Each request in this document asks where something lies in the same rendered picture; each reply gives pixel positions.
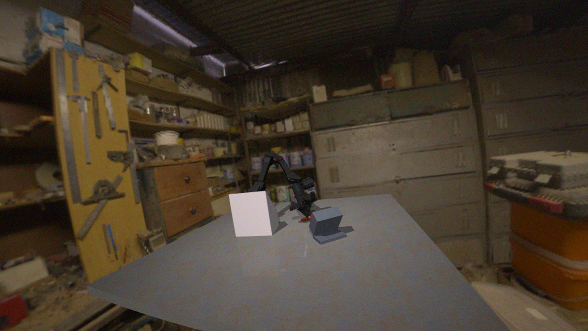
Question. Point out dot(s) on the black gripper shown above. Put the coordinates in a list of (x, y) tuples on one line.
[(304, 207)]

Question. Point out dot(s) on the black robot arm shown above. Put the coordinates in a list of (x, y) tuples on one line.
[(295, 182)]

